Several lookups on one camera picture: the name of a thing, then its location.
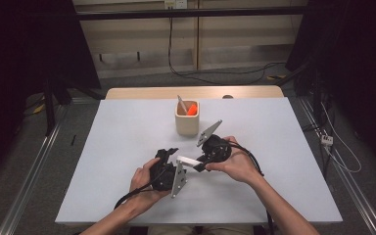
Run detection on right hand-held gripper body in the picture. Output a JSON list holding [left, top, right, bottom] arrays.
[[195, 118, 233, 164]]

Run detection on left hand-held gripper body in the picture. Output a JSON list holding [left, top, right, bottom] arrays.
[[149, 158, 189, 199]]

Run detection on white eraser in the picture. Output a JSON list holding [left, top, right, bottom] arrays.
[[175, 155, 204, 168]]

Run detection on beige square pen holder cup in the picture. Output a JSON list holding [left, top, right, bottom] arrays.
[[174, 100, 201, 136]]

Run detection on silver pen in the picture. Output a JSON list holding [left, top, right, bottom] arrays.
[[176, 94, 189, 116]]

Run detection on person's left hand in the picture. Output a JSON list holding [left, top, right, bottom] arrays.
[[128, 158, 172, 213]]

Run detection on person's right hand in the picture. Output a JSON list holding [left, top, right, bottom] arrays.
[[205, 136, 263, 186]]

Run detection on pale grey table mat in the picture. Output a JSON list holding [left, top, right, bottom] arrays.
[[54, 96, 344, 226]]

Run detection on wooden table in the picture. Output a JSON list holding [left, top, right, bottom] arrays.
[[105, 85, 285, 101]]

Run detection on white plug adapter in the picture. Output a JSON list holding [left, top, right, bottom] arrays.
[[320, 134, 334, 147]]

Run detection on beige wooden cabinet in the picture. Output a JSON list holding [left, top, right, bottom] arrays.
[[72, 0, 309, 79]]

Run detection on black metal stand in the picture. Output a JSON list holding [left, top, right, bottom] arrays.
[[41, 77, 76, 137]]

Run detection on black horizontal metal bar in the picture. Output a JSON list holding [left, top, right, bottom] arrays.
[[75, 6, 309, 22]]

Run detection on black curtain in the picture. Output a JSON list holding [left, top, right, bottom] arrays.
[[0, 0, 102, 185], [285, 0, 376, 177]]

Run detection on right hand-held gripper black cable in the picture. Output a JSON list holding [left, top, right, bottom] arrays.
[[229, 140, 275, 235]]

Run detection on hand-held gripper black cable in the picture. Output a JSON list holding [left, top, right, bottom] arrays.
[[113, 169, 165, 211], [229, 140, 275, 235]]

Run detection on left hand-held gripper black cable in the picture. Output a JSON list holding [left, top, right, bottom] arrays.
[[113, 169, 165, 211]]

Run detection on black cable on floor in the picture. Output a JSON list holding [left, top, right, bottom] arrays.
[[167, 18, 287, 86]]

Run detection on aluminium floor rail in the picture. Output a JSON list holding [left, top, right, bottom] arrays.
[[298, 97, 376, 235], [0, 104, 71, 235]]

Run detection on white cable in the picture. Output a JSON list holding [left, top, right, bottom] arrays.
[[319, 101, 362, 174]]

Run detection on white wall power outlet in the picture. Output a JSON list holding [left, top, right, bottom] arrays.
[[164, 0, 189, 10]]

